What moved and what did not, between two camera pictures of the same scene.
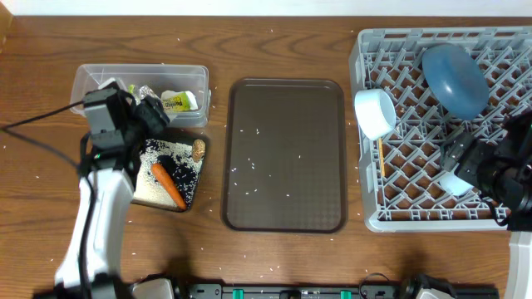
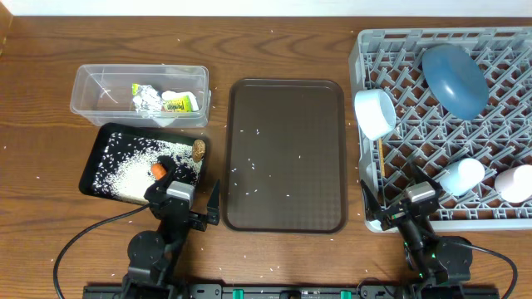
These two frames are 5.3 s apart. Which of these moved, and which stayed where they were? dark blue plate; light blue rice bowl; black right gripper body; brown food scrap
Moved: black right gripper body
Stayed: dark blue plate; light blue rice bowl; brown food scrap
